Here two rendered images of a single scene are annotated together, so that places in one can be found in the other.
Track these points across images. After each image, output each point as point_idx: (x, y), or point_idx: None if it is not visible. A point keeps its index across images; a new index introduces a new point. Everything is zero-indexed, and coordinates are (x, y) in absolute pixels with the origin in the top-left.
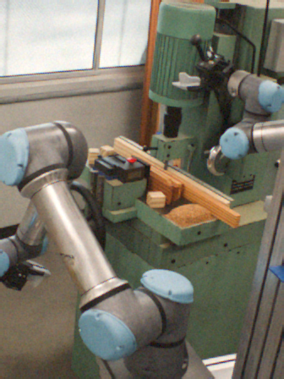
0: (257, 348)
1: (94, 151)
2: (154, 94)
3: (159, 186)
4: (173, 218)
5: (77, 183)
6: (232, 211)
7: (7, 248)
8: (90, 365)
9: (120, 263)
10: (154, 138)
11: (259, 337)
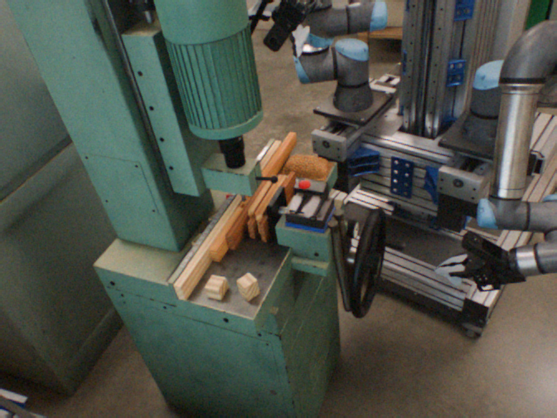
0: (476, 56)
1: (252, 276)
2: (258, 115)
3: (288, 189)
4: (327, 170)
5: (368, 228)
6: (289, 137)
7: (538, 201)
8: (313, 406)
9: (313, 284)
10: (250, 174)
11: (477, 50)
